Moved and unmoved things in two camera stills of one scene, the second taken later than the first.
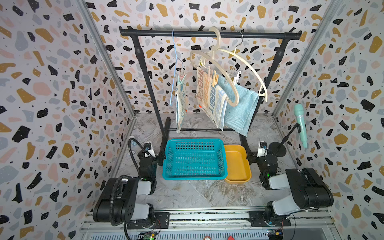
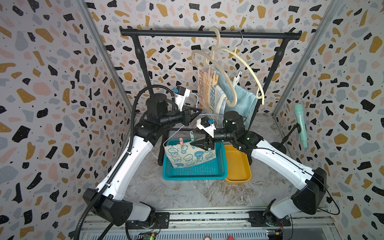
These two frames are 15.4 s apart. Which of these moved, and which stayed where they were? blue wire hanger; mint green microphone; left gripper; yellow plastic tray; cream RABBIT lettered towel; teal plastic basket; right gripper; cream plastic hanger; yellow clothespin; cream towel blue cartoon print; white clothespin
Moved: right gripper; left gripper; cream plastic hanger; blue wire hanger; cream towel blue cartoon print
Stayed: cream RABBIT lettered towel; mint green microphone; teal plastic basket; yellow clothespin; white clothespin; yellow plastic tray
